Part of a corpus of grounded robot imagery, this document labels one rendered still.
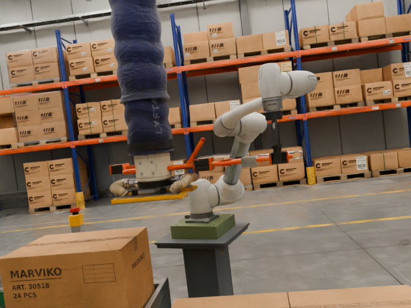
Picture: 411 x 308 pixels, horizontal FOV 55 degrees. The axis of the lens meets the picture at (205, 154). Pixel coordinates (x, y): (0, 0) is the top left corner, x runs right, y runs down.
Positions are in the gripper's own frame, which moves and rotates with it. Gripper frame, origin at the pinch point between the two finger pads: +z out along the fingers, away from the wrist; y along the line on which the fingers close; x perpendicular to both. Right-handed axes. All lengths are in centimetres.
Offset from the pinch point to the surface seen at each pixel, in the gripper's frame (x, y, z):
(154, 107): -52, 9, -29
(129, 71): -61, 13, -45
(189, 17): -241, -825, -321
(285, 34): -3, -733, -215
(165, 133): -50, 6, -16
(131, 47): -58, 13, -56
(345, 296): 24, -18, 73
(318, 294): 11, -20, 73
